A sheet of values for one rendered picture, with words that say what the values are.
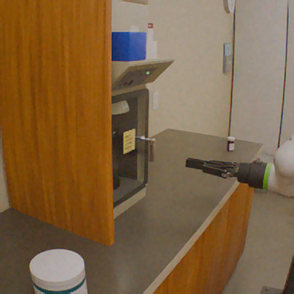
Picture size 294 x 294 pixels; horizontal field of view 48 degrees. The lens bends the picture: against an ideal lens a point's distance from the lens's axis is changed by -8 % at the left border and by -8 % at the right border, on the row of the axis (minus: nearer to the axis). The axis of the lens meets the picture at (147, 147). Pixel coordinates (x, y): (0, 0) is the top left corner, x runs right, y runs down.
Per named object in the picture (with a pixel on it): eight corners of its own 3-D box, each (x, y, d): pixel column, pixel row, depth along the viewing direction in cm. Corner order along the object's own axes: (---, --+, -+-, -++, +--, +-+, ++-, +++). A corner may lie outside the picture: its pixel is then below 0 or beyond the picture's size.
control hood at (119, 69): (96, 93, 107) (96, 61, 104) (147, 82, 134) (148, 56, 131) (128, 96, 102) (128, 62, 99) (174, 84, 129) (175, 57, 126)
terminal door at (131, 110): (102, 215, 120) (99, 99, 108) (145, 185, 146) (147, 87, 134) (104, 216, 120) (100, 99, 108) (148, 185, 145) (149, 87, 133)
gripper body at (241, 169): (253, 159, 120) (229, 155, 124) (248, 166, 113) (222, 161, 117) (251, 179, 122) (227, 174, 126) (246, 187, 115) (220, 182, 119)
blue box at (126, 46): (101, 60, 105) (101, 32, 102) (119, 59, 113) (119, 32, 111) (129, 61, 100) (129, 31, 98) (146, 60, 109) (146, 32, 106)
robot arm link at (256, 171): (261, 195, 112) (266, 186, 120) (266, 162, 109) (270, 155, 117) (244, 192, 115) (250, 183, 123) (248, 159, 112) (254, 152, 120)
